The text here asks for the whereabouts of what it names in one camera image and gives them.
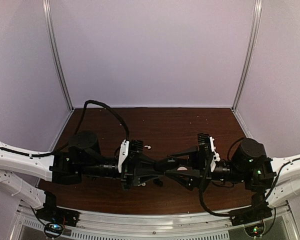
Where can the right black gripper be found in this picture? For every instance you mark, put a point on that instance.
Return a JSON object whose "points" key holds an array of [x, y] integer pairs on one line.
{"points": [[205, 167]]}

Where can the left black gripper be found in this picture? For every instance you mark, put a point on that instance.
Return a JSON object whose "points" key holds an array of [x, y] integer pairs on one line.
{"points": [[129, 170]]}

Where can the black earbud charging case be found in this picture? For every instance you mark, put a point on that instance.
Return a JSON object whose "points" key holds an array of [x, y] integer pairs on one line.
{"points": [[166, 164]]}

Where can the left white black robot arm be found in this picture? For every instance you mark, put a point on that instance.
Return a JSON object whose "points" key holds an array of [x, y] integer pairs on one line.
{"points": [[82, 159]]}

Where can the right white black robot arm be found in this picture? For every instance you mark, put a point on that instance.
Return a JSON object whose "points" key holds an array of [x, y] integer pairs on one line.
{"points": [[272, 180]]}

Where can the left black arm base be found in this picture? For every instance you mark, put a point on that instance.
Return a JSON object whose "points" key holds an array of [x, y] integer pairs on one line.
{"points": [[52, 213]]}

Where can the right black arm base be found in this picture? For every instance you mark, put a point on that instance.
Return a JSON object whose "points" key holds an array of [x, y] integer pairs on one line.
{"points": [[258, 211]]}

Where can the round white case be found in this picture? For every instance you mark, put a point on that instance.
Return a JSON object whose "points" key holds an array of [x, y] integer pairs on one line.
{"points": [[182, 168]]}

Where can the black earbud pair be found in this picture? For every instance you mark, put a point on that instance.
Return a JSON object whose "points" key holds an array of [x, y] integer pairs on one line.
{"points": [[158, 182]]}

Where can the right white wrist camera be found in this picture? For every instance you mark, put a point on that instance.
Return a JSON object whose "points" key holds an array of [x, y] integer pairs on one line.
{"points": [[216, 155]]}

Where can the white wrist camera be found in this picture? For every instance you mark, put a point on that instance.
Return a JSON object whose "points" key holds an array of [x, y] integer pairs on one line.
{"points": [[216, 155], [123, 154]]}

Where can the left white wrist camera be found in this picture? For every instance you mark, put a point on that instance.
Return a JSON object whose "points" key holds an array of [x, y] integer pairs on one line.
{"points": [[123, 154]]}

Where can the front aluminium rail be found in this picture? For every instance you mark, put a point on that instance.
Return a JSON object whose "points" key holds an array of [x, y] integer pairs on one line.
{"points": [[185, 226]]}

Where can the right aluminium frame post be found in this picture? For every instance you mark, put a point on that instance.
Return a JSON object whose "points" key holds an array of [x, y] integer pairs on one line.
{"points": [[254, 31]]}

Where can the aluminium frame post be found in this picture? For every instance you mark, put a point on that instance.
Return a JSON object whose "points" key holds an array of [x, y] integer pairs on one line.
{"points": [[46, 4], [254, 31]]}

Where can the left aluminium frame post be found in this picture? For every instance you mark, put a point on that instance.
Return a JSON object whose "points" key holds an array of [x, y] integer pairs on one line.
{"points": [[46, 4]]}

